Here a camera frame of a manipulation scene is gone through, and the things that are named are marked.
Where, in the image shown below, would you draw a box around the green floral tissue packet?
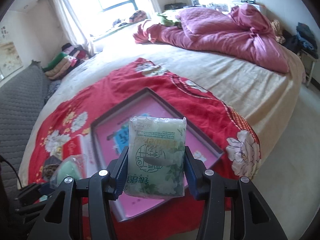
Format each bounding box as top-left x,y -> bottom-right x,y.
124,116 -> 187,199

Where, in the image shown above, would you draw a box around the green sponge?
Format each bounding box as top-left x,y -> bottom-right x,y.
49,154 -> 87,189

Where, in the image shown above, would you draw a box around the leopard print scrunchie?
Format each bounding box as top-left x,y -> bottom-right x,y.
42,163 -> 60,182

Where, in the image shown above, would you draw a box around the red tissue pack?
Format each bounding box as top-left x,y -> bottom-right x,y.
62,134 -> 97,177

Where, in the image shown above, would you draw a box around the dark blue small box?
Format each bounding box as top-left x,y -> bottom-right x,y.
43,155 -> 62,167

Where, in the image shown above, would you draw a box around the red floral blanket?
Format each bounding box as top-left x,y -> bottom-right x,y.
19,58 -> 261,239

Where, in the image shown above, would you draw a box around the dark shallow box tray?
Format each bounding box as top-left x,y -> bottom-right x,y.
90,87 -> 225,223

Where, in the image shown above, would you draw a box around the patterned dark pillow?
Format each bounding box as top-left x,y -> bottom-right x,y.
44,80 -> 61,103

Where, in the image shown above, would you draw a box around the stack of folded clothes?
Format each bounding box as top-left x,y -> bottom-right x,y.
42,43 -> 92,81

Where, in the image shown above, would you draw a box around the pink quilted duvet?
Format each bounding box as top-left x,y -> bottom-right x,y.
133,4 -> 289,73

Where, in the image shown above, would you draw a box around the white curtain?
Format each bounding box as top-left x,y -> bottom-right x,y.
52,0 -> 95,56

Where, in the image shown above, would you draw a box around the green cloth on duvet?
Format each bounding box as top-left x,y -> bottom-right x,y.
156,10 -> 182,28

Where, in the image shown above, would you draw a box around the clothes on window sill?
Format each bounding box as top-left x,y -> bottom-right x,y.
112,10 -> 148,27

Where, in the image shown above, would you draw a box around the window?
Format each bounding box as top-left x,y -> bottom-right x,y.
69,0 -> 154,40

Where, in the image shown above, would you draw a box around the dark clothes on stool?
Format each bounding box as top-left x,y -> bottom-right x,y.
283,22 -> 319,59

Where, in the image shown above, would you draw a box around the black cable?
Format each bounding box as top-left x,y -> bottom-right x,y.
0,154 -> 22,188

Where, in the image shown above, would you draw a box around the floral wall painting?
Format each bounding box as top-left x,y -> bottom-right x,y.
0,25 -> 23,80

